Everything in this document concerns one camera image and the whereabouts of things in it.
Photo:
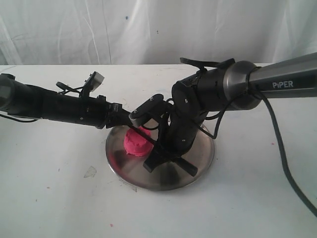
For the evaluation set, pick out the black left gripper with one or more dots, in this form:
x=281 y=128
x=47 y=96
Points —
x=100 y=113

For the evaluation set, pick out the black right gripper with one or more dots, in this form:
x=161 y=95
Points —
x=176 y=135

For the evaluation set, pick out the pink play dough lump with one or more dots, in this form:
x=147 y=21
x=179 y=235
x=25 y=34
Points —
x=136 y=145

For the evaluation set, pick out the black knife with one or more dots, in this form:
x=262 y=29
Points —
x=143 y=134

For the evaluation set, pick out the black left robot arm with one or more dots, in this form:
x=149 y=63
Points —
x=70 y=105

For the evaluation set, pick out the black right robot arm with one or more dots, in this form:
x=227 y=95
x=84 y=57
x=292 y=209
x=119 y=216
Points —
x=221 y=87

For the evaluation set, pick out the round stainless steel plate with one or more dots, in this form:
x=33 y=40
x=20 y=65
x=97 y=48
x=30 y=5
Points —
x=167 y=176

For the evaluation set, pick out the white backdrop curtain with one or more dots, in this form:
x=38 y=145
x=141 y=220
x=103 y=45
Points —
x=155 y=31

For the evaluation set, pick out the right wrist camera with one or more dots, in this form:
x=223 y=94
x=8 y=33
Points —
x=154 y=108

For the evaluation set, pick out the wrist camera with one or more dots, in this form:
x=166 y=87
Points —
x=92 y=83
x=154 y=108

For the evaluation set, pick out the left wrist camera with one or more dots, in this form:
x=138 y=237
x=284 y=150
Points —
x=92 y=83

